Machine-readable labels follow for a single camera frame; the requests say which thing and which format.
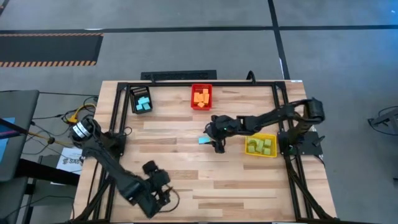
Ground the white paper sign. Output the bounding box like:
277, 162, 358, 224
56, 147, 84, 175

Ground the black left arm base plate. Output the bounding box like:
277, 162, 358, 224
102, 132, 127, 157

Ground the yellow plastic basket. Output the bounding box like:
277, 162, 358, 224
244, 133, 278, 159

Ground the grey side table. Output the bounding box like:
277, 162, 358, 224
0, 90, 40, 182

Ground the yellow cable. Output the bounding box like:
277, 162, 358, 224
62, 103, 98, 124

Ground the red plastic basket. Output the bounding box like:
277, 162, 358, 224
190, 83, 213, 111

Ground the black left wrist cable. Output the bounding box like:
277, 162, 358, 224
161, 185, 182, 213

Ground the black aluminium table frame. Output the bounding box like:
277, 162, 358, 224
74, 80, 338, 224

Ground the black hazard-striped floor mat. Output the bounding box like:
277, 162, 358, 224
0, 32, 104, 68

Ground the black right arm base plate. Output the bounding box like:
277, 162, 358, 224
278, 130, 323, 156

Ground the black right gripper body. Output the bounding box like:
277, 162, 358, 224
205, 114, 242, 154

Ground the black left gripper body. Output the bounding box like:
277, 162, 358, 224
142, 161, 172, 205

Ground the black side cart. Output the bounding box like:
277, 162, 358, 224
0, 157, 80, 224

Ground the black plastic basket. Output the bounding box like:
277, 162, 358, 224
129, 85, 154, 115

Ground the blue sheet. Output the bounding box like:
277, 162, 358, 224
0, 117, 16, 164

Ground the black floor grille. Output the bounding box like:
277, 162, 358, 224
140, 69, 218, 82

